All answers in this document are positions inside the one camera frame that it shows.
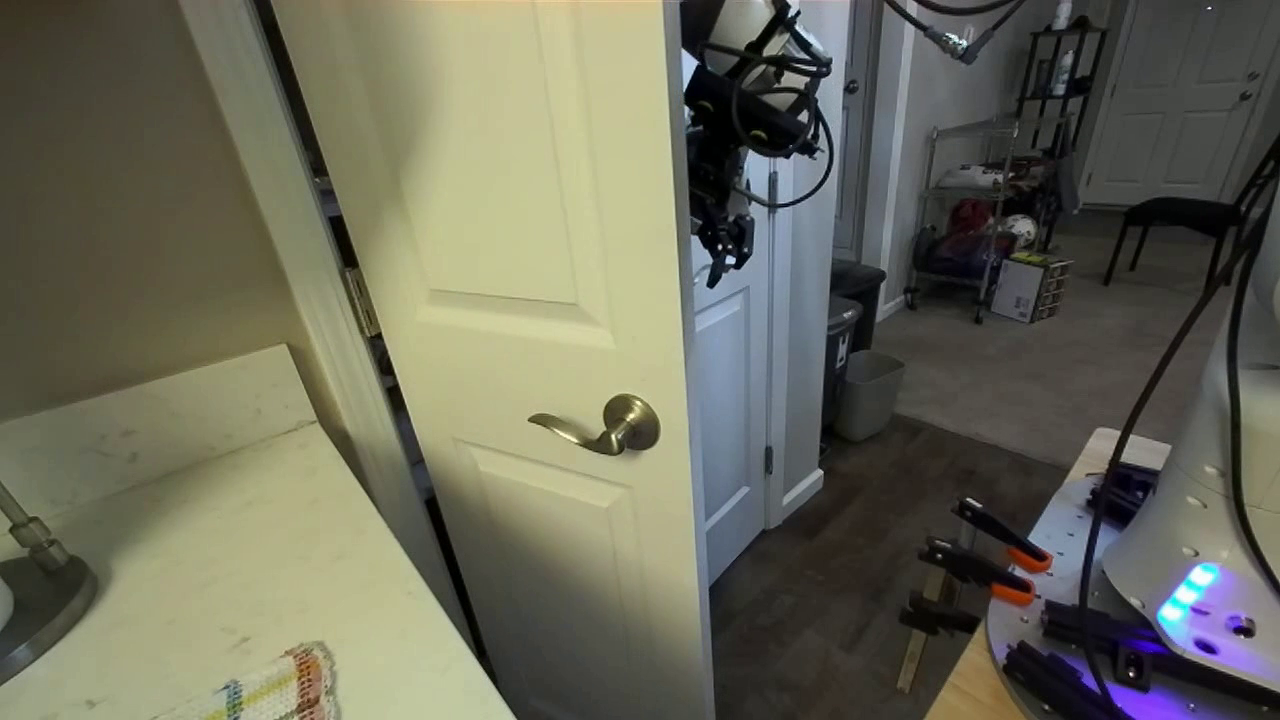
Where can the white ball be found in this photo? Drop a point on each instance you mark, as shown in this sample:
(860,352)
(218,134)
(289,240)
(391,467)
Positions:
(1021,229)

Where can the white kitchen counter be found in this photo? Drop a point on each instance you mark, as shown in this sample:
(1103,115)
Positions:
(243,534)

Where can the white room door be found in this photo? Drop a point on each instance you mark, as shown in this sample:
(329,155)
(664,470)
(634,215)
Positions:
(1173,92)

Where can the metal door hinge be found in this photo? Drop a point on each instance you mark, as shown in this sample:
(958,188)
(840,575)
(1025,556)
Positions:
(772,195)
(359,303)
(769,461)

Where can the black shelf rack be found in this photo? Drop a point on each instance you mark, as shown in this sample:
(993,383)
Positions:
(1062,83)

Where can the white panel closet door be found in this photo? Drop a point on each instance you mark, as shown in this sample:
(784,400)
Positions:
(734,400)
(532,203)

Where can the dark grey lidded bin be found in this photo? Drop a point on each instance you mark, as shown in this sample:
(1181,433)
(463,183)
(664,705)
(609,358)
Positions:
(840,375)

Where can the black clamp jaw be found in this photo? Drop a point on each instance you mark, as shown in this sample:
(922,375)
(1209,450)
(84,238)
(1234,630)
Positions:
(940,613)

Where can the red cart item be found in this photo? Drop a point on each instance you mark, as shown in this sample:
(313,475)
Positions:
(961,229)

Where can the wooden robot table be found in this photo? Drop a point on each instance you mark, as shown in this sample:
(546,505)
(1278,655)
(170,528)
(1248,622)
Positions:
(961,692)

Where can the black round stand base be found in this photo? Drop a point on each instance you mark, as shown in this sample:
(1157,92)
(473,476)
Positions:
(41,600)

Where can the grey robot mounting plate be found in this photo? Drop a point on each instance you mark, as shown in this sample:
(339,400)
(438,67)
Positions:
(1064,545)

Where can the grey trash bin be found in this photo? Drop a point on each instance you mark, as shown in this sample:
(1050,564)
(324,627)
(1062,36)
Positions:
(874,399)

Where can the black trash bin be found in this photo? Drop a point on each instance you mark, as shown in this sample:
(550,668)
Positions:
(865,286)

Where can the white cardboard box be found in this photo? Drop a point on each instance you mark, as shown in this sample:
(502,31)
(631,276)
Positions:
(1025,289)

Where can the black plate clamp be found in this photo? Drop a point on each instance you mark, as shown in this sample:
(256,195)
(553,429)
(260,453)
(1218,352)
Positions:
(1062,681)
(1099,630)

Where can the black connector box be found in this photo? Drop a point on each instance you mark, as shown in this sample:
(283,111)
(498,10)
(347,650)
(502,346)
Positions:
(1123,491)

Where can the black chair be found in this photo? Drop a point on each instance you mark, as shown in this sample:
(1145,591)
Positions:
(1181,215)

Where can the wooden stick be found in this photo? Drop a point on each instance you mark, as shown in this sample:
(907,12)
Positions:
(912,663)

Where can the orange black bar clamp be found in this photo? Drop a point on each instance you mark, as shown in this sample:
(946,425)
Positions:
(1001,528)
(980,569)

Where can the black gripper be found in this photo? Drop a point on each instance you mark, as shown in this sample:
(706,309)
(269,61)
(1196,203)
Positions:
(723,183)

